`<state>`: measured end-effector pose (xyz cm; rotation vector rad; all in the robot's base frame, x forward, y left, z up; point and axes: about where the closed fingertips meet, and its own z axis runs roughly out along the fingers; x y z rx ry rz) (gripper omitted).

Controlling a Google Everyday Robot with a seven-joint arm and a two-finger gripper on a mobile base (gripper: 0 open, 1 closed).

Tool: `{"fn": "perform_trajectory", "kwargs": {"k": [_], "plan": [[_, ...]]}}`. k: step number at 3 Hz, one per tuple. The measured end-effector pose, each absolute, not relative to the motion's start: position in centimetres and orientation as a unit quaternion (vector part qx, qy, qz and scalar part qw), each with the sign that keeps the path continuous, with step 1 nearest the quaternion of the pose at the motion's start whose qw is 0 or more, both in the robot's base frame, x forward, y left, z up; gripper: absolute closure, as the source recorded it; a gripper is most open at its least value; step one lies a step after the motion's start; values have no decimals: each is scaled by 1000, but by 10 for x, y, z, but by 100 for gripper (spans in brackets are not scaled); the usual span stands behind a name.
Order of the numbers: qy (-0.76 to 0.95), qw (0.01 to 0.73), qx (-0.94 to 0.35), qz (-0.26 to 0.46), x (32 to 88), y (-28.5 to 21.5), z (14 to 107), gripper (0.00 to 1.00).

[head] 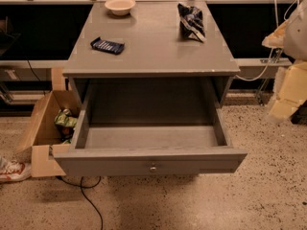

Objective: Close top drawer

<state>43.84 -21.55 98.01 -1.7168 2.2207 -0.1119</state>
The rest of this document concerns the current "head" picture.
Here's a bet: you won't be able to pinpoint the grey top drawer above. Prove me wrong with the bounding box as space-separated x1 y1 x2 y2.
56 79 247 176

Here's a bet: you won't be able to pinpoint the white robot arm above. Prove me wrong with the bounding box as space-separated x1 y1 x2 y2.
262 0 307 124

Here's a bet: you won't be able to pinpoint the metal drawer knob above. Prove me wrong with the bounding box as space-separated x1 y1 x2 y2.
150 166 157 173

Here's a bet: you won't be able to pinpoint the dark blue chip bag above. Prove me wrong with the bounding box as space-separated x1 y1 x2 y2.
177 4 205 43

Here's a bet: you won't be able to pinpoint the grey wooden cabinet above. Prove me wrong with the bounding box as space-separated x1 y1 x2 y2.
63 1 239 107

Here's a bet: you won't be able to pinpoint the blue striped snack packet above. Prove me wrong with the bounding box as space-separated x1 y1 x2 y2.
90 37 125 55

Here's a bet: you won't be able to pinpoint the beige paper bowl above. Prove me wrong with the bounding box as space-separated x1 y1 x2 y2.
105 0 136 16

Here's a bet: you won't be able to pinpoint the green snack bag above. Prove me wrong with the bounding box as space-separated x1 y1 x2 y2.
54 109 78 128

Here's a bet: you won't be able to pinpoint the cardboard box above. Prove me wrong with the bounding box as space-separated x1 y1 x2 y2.
16 90 80 177

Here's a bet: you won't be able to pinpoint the red and white sneaker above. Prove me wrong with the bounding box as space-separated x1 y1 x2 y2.
0 157 31 183

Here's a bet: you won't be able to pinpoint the white hanging cable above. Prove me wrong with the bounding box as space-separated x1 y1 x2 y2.
235 0 300 82

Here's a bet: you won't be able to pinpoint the black floor cable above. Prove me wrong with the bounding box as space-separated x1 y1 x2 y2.
56 175 105 230

